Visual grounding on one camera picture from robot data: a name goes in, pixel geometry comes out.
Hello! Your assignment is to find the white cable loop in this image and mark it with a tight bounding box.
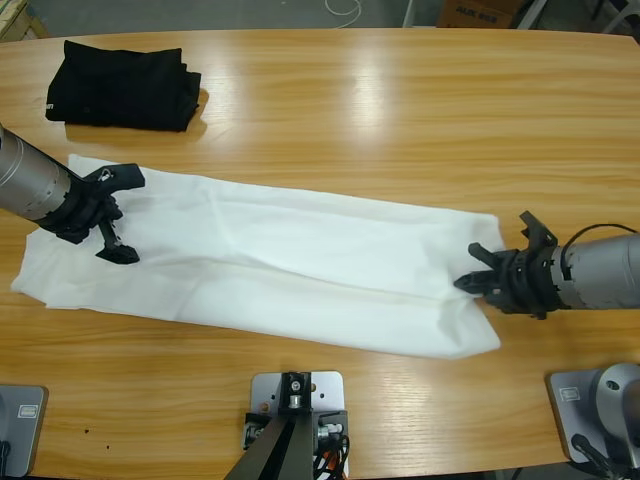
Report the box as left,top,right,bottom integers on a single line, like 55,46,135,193
323,0,362,25

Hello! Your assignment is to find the white plastic chair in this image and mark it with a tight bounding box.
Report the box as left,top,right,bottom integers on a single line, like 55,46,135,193
517,0,640,37

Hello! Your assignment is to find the dark camera post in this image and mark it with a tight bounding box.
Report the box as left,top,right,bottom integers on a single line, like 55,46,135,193
227,370,321,480

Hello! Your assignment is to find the cardboard box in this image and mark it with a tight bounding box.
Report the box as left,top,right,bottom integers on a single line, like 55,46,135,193
438,0,516,29

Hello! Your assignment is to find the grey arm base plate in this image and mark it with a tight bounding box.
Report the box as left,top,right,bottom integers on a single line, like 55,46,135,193
0,383,50,479
545,369,640,465

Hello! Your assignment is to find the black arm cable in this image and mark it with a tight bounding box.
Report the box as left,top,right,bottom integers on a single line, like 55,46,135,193
559,223,640,261

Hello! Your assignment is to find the black garment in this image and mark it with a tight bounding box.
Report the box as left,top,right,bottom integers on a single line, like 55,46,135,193
44,39,203,134

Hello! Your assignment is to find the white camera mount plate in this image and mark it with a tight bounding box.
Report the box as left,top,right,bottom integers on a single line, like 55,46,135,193
249,370,347,419

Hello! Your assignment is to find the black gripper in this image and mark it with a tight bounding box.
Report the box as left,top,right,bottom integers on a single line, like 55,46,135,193
37,177,140,265
453,242,566,321

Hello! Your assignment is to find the wooden crate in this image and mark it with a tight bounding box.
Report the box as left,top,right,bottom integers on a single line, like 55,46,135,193
0,0,51,42

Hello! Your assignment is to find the black clamp block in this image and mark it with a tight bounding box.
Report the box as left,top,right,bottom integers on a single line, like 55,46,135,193
243,408,350,454

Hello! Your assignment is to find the white t-shirt with black logo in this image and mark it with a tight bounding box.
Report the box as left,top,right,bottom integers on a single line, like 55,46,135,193
10,152,503,360

